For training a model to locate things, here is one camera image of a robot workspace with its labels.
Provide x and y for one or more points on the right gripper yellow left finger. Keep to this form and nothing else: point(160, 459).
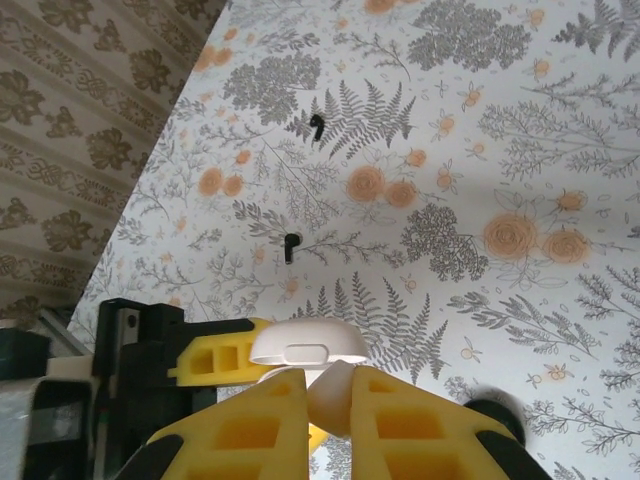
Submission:
point(280, 450)

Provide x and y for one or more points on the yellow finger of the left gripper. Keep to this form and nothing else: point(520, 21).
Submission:
point(210, 360)
point(314, 436)

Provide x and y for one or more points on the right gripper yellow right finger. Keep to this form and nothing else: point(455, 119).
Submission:
point(365, 450)

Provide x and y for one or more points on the white earbud charging case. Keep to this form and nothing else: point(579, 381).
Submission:
point(310, 335)

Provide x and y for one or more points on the aluminium frame side rail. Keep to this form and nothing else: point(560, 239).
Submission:
point(60, 327)

